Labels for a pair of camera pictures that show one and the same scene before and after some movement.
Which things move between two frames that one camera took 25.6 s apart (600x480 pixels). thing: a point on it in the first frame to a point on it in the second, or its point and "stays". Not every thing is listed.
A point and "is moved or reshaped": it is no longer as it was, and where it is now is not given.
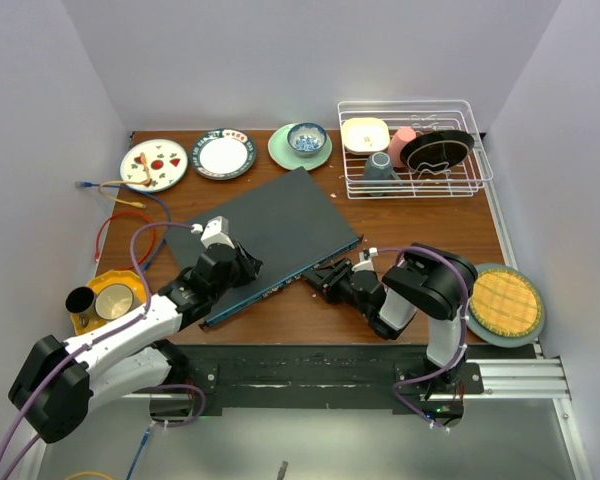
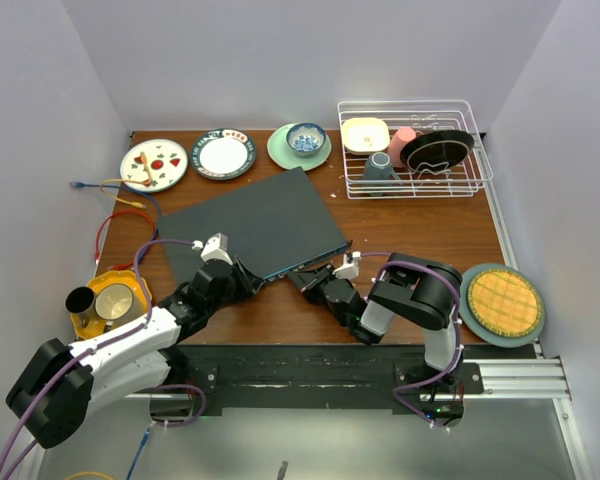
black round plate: x=436 y=150 stays
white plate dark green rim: x=223 y=154 stays
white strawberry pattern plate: x=166 y=161 stays
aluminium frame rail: x=543 y=380 stays
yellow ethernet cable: x=140 y=205 stays
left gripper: x=248 y=265 to x=247 y=282
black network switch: x=290 y=224 is moved or reshaped
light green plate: x=283 y=156 stays
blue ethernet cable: x=142 y=192 is moved or reshaped
